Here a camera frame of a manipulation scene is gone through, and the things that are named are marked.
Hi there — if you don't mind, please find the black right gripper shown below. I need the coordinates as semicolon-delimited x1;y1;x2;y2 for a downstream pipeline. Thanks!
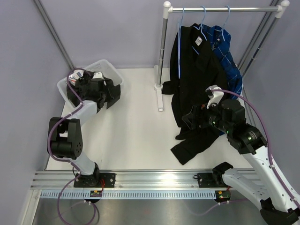
182;97;233;134

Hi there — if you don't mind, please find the dark pinstriped shirt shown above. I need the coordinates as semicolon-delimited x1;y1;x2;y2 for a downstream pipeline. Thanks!
66;69;121;111

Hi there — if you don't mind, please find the light blue hanger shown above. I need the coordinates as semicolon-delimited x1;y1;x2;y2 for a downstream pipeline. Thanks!
192;6;209;55
178;7;185;79
217;5;231;41

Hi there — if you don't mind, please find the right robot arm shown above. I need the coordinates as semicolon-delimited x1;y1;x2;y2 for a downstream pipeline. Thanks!
182;99;300;225

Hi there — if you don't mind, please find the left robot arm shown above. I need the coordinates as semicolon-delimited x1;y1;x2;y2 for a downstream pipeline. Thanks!
47;72;115;188

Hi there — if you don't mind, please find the plain black shirt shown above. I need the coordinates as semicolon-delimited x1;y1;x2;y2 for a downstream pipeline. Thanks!
163;23;227;165

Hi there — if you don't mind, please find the blue plaid shirt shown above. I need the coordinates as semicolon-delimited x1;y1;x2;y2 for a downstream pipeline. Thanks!
204;25;242;95

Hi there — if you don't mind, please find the white plastic basket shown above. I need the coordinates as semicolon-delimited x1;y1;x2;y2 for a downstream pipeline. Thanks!
57;59;124;109

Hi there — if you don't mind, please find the metal clothes rack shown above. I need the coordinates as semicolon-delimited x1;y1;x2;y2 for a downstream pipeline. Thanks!
154;0;290;112

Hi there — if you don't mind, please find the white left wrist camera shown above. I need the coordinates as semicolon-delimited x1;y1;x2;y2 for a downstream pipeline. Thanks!
93;72;104;79

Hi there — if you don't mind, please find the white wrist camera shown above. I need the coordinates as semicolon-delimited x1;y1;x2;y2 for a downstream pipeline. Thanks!
93;72;104;79
205;85;224;109

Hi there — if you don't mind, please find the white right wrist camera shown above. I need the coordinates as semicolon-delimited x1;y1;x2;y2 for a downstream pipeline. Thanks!
205;85;224;109

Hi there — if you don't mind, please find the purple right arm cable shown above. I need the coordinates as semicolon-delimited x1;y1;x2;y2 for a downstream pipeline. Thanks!
210;89;300;209

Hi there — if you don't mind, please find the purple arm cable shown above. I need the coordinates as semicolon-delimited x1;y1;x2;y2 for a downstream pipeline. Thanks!
210;89;300;209
46;67;99;223

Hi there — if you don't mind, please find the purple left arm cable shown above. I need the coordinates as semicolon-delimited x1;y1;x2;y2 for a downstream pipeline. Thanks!
46;67;99;223

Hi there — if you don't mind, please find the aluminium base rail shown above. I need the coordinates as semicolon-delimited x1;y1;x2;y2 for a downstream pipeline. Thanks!
30;169;228;190

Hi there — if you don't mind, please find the perforated cable duct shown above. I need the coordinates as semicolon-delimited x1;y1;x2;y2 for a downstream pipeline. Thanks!
40;190;217;200

